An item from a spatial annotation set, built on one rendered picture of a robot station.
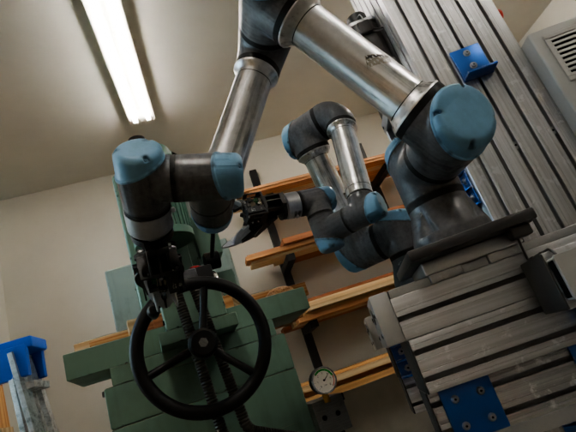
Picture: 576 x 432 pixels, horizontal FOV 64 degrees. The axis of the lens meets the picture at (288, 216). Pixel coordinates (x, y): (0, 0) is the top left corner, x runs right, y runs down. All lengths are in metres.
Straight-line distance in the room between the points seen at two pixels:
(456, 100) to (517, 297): 0.34
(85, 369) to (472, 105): 0.97
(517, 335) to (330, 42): 0.59
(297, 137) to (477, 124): 0.79
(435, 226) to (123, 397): 0.78
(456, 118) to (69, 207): 3.63
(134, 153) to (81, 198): 3.44
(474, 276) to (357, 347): 2.93
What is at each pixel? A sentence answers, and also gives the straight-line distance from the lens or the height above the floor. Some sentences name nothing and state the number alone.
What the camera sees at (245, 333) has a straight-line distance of 1.19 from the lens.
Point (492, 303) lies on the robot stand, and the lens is 0.86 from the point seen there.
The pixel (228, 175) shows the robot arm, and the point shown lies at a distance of 0.70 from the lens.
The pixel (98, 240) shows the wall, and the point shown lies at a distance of 3.96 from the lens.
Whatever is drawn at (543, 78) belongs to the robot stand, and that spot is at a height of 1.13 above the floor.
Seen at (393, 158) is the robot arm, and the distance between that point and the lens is 0.94.
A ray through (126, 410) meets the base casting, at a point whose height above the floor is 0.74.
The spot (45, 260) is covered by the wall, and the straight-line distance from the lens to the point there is 4.04.
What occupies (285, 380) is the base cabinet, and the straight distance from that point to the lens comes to 1.20.
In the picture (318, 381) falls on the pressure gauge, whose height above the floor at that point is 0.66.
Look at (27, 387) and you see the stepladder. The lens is 2.08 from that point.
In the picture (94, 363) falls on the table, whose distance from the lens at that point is 1.19.
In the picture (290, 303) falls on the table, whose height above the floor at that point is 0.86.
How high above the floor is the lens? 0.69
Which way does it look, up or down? 18 degrees up
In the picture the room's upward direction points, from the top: 19 degrees counter-clockwise
